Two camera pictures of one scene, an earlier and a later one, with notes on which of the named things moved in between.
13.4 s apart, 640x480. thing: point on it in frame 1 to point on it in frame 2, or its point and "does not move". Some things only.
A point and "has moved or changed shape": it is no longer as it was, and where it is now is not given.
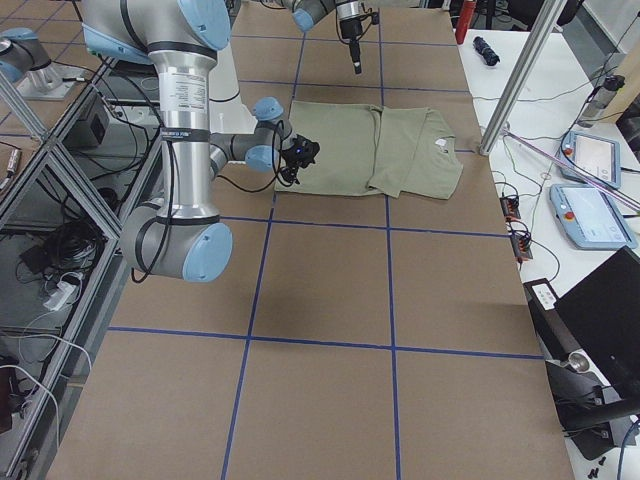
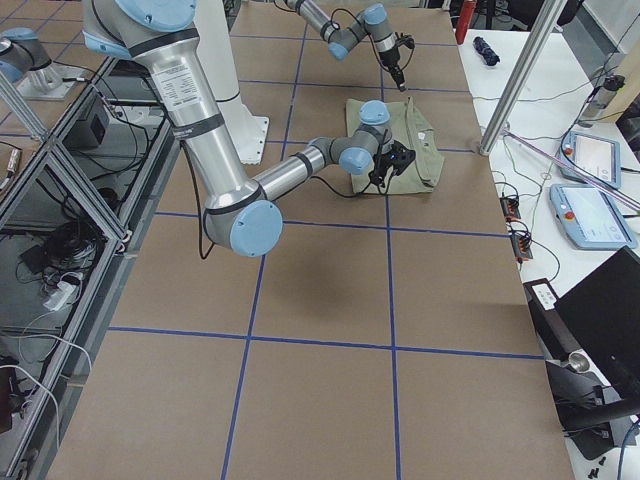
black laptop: x=603 y=314 does not move
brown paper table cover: x=344 y=337 does not move
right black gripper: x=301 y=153 to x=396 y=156
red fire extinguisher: x=464 y=21 does not move
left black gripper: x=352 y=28 to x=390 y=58
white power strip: x=64 y=290 does not move
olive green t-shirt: x=397 y=151 has moved or changed shape
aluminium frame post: x=526 y=56 does not move
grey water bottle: x=600 y=99 does not move
